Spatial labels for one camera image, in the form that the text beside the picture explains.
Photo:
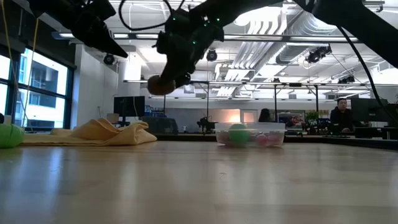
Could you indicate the small black ceiling fixture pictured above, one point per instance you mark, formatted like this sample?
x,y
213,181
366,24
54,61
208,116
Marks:
x,y
346,80

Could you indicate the black computer monitor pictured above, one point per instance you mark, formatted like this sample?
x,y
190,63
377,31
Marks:
x,y
129,106

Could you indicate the wide black desk monitor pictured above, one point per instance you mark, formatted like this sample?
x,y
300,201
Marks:
x,y
370,109

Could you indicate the white ribbed ceiling duct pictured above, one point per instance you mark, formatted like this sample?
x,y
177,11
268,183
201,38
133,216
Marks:
x,y
248,53

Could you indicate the dark fabric box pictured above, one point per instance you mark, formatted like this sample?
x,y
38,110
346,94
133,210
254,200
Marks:
x,y
160,125

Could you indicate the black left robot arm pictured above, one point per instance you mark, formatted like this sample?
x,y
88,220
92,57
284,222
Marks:
x,y
62,7

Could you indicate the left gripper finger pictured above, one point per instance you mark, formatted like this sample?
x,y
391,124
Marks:
x,y
107,46
109,35

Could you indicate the small green office plant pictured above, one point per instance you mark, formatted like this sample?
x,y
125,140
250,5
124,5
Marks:
x,y
311,115

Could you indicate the grey ventilation duct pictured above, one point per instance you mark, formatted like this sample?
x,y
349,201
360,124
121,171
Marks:
x,y
292,51

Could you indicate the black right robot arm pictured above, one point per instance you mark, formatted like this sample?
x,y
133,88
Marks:
x,y
357,21

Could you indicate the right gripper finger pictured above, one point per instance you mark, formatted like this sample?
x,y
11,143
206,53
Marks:
x,y
169,68
184,76

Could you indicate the black aluminium table frame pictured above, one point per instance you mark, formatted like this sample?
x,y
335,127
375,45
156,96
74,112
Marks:
x,y
326,140

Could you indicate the round green toy fruit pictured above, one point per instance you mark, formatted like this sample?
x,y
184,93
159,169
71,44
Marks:
x,y
11,136

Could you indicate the long ceiling light bar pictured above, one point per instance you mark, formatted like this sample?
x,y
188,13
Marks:
x,y
264,38

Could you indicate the brown toy kiwi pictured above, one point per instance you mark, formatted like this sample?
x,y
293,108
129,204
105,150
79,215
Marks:
x,y
160,85

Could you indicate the large black-framed window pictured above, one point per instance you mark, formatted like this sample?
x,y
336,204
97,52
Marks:
x,y
43,77

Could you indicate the black metal frame rig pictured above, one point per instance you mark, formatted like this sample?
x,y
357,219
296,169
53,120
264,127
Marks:
x,y
275,102

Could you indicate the green toy pear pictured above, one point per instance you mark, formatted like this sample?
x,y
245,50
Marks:
x,y
238,134

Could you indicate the dark office desk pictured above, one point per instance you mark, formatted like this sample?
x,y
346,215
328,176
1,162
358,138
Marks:
x,y
382,132

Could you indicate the black ceiling spotlight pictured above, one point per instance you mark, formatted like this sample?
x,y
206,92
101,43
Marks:
x,y
211,55
109,59

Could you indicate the black ceiling camera cluster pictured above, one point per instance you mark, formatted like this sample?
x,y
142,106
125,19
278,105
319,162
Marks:
x,y
315,56

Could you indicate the person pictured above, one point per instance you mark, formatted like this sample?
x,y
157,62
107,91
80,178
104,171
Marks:
x,y
342,118
265,115

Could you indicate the clear plastic tupperware container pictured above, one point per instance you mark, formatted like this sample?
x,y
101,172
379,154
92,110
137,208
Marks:
x,y
220,127

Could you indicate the black background machine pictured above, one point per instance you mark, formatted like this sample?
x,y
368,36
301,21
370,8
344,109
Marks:
x,y
206,125

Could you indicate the yellow folded cloth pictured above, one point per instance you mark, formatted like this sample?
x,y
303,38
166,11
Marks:
x,y
99,133

